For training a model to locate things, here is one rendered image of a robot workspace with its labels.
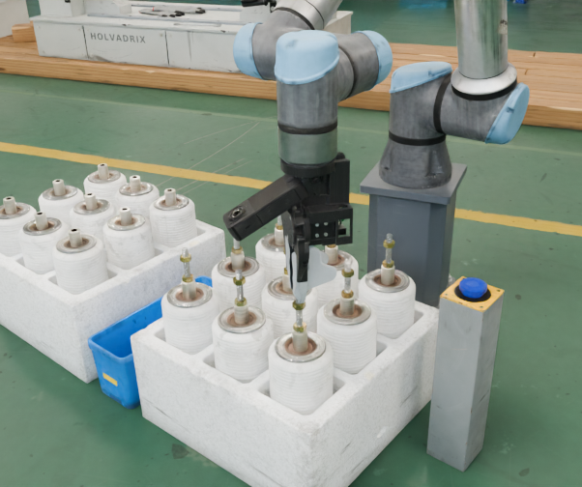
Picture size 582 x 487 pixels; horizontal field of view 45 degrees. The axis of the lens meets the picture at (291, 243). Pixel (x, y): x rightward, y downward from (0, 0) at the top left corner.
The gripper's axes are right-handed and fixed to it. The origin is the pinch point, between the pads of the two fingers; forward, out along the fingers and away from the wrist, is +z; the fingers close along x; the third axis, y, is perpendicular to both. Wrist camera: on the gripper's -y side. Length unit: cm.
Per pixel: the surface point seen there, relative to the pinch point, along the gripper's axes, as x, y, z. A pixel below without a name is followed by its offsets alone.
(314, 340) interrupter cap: 0.7, 2.9, 9.3
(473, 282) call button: -1.6, 26.5, 1.7
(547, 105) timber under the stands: 144, 129, 27
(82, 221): 55, -32, 11
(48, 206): 65, -39, 11
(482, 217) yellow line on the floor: 79, 72, 35
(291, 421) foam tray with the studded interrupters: -7.4, -2.7, 16.7
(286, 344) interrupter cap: 1.0, -1.3, 9.4
